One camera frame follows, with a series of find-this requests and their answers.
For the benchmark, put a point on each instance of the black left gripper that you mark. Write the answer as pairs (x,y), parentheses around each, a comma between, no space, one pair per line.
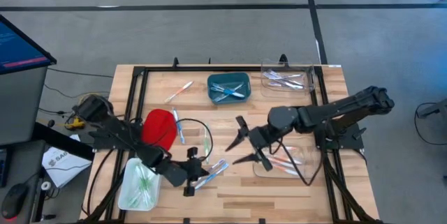
(192,170)

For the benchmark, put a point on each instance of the white label sticker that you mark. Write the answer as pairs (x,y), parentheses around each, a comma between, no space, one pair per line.
(334,66)

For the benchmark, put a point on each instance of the black computer mouse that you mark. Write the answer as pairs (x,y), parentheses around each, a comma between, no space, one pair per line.
(14,201)

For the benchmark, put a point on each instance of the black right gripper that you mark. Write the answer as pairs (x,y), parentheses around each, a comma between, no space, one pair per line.
(262,138)

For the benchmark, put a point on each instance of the blue toothbrush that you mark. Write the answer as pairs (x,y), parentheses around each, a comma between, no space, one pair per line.
(179,126)
(214,177)
(220,97)
(218,88)
(234,93)

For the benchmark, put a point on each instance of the red plastic bin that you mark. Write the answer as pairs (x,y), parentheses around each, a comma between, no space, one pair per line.
(159,130)

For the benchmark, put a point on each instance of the teal plastic bin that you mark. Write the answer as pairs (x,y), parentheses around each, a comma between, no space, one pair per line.
(211,96)

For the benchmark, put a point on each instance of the orange toothbrush yellow bristles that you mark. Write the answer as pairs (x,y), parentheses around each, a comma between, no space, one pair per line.
(290,161)

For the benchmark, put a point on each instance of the black equipment leg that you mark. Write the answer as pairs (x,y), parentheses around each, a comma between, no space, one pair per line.
(433,109)

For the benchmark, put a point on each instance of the yellow tool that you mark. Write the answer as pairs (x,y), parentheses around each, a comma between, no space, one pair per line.
(75,123)

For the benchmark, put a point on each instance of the white plastic bin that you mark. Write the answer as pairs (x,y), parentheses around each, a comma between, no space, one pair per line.
(124,189)

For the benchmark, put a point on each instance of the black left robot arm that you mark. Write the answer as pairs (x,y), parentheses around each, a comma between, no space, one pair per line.
(115,133)

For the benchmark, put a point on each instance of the white paper sheet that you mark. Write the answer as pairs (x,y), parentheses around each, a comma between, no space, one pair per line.
(66,168)

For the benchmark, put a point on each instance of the black keyboard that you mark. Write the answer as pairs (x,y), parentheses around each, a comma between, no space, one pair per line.
(2,168)

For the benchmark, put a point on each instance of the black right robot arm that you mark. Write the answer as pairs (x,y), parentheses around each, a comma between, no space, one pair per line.
(331,112)

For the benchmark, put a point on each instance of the clear plastic bin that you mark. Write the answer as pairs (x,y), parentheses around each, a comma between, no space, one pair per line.
(265,93)
(311,168)

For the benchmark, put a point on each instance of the black table clamp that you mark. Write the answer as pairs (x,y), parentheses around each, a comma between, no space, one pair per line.
(186,221)
(175,63)
(262,221)
(283,59)

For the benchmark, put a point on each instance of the white tape roll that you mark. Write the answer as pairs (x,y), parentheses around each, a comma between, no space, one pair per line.
(43,185)

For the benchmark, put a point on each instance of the black computer monitor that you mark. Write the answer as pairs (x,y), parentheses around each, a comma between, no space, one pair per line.
(21,46)

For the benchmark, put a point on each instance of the dark grey desk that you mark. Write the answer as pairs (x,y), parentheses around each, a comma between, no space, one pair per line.
(24,168)

